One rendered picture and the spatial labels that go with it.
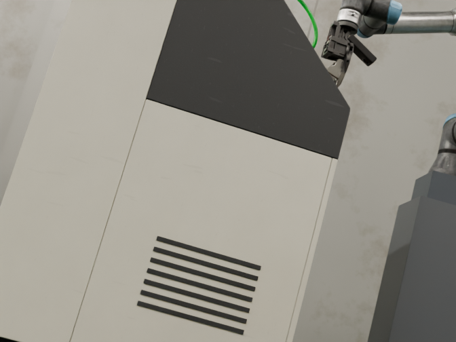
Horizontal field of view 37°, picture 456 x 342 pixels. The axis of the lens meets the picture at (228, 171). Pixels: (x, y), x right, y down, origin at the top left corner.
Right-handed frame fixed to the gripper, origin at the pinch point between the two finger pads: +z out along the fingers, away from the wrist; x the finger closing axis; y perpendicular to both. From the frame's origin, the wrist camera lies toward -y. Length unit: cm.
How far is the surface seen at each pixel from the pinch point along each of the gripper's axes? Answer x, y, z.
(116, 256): 13, 51, 71
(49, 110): 13, 80, 38
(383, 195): -230, -109, -23
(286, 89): 12.9, 18.2, 11.2
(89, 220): 13, 60, 63
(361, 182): -232, -92, -28
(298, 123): 12.9, 11.9, 19.8
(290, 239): 13, 6, 53
